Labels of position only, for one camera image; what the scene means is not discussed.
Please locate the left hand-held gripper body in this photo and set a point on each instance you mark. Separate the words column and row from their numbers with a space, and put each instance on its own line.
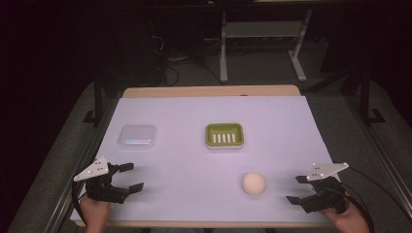
column 100, row 189

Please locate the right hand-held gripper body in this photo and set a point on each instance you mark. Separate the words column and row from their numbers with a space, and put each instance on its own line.
column 327, row 194

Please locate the person's left hand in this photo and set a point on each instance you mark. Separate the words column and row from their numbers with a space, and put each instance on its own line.
column 95, row 213

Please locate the person's right hand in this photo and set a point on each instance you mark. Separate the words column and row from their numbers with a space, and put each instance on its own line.
column 348, row 221

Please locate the clear plastic box lid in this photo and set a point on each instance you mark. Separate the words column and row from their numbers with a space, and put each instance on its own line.
column 137, row 137

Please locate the beige round soap ball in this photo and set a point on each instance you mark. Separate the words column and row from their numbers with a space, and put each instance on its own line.
column 253, row 183

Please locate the white table mat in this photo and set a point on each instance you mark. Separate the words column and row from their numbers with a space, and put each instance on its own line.
column 194, row 181

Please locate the black metal stand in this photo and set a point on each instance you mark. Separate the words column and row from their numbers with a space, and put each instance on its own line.
column 97, row 103
column 366, row 97

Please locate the green soap dish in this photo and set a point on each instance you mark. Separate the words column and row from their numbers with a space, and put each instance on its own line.
column 224, row 136

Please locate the aluminium side rail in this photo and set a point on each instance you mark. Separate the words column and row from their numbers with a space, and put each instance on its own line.
column 66, row 197
column 385, row 168

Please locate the white metal desk frame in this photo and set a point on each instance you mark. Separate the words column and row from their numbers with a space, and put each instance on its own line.
column 223, row 48

